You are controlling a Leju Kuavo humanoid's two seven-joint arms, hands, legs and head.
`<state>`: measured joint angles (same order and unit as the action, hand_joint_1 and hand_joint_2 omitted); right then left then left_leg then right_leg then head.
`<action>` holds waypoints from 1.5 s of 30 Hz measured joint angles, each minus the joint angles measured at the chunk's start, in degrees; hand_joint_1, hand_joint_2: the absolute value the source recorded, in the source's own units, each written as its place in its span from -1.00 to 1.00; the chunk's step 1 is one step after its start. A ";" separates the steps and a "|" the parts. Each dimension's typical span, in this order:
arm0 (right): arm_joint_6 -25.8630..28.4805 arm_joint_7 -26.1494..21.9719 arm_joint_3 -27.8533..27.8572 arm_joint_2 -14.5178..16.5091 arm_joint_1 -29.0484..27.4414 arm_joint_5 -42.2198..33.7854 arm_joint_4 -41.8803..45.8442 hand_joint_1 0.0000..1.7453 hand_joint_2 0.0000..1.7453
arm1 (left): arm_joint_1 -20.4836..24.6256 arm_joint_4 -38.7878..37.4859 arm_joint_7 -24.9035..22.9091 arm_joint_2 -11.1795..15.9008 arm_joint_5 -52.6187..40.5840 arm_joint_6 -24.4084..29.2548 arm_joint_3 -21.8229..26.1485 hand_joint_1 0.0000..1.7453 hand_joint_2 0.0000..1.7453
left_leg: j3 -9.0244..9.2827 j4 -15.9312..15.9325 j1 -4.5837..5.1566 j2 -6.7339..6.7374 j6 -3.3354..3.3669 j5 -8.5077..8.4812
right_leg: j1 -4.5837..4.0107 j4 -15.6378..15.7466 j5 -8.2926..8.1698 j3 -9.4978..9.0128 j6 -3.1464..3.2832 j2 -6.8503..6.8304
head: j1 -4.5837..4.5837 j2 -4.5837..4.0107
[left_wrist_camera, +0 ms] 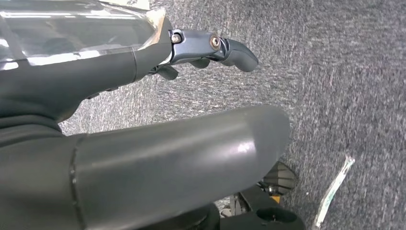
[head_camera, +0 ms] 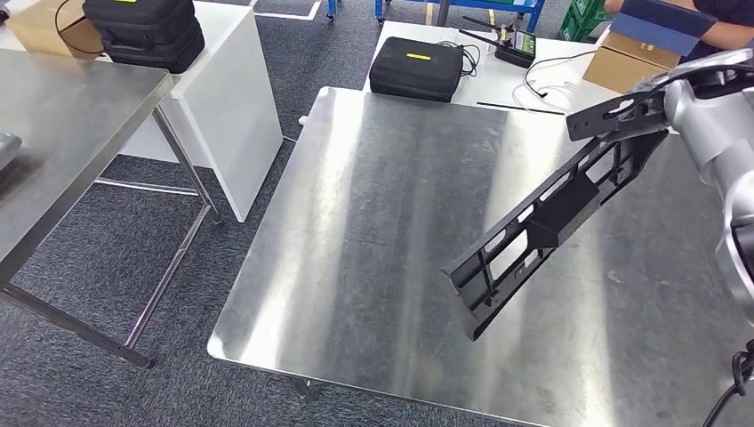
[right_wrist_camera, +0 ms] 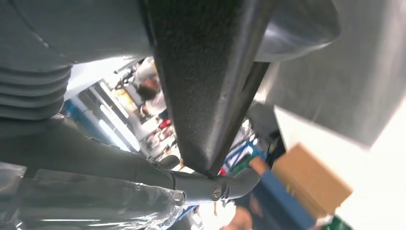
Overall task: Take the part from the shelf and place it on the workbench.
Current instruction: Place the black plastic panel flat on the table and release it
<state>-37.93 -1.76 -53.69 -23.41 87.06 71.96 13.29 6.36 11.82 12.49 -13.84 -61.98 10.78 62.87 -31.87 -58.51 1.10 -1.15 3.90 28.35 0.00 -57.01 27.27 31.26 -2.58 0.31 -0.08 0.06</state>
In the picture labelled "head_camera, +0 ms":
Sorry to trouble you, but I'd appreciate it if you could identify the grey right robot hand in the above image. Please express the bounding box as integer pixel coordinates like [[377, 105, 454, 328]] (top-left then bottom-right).
[[631, 48, 754, 101]]

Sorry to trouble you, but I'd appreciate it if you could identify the long black plastic part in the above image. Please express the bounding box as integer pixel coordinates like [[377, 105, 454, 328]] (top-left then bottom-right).
[[441, 88, 673, 343]]

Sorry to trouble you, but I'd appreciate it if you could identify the stainless steel workbench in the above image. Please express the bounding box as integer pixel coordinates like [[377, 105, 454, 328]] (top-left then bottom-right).
[[207, 86, 754, 427]]

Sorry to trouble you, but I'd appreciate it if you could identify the grey metal part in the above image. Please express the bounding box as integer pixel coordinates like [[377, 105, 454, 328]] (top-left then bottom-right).
[[0, 130, 23, 172]]

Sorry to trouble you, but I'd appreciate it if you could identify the green plastic crate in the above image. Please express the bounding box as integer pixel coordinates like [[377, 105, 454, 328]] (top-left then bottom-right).
[[556, 0, 620, 43]]

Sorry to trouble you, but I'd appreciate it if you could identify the blue box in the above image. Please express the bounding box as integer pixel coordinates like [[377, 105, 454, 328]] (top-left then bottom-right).
[[609, 0, 720, 57]]

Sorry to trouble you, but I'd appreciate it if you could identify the cardboard box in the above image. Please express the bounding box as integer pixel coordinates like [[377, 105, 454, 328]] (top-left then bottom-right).
[[582, 30, 681, 95], [5, 0, 106, 59]]

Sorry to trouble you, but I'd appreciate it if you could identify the black radio with antennas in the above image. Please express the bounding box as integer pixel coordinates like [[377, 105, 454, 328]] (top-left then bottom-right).
[[459, 15, 538, 68]]

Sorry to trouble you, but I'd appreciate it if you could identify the thin black rod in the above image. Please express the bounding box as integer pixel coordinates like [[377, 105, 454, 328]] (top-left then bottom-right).
[[476, 101, 566, 117]]

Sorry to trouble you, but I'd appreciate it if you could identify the black case with yellow label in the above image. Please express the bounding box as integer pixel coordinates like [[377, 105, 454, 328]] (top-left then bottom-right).
[[367, 36, 467, 103]]

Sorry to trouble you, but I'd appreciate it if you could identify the white floor tape mark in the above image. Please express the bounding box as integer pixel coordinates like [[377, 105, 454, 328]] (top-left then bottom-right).
[[253, 0, 321, 20]]

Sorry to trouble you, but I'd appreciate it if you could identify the black carrying case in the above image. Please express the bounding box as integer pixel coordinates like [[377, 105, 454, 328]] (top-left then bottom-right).
[[82, 0, 206, 75]]

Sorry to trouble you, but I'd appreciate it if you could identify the stainless steel table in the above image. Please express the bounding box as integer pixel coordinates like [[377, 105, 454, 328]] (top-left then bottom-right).
[[0, 48, 224, 371]]

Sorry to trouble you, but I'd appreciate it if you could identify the thin white cable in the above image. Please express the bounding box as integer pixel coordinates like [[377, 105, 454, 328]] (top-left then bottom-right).
[[510, 79, 582, 114]]

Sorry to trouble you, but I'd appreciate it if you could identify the thin black cable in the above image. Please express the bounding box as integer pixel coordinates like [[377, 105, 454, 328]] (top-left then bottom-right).
[[53, 0, 106, 57], [523, 50, 598, 101]]

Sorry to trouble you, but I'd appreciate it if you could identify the black cable bundle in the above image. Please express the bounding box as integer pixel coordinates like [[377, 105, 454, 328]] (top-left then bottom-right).
[[438, 39, 481, 77]]

